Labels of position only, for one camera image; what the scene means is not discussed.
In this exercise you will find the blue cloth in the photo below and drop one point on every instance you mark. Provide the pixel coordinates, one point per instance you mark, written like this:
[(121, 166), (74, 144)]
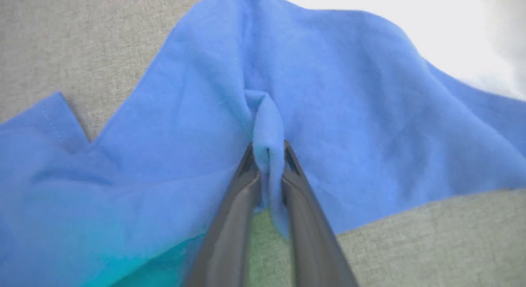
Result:
[(431, 246)]

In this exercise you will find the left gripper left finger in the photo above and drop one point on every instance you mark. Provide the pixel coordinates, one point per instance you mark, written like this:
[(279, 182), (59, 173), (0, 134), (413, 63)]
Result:
[(230, 237)]

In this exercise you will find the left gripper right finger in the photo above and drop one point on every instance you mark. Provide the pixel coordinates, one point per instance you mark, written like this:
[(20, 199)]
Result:
[(312, 237)]

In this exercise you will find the white and blue garment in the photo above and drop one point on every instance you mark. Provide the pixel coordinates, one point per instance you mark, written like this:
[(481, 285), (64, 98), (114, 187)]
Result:
[(349, 114)]

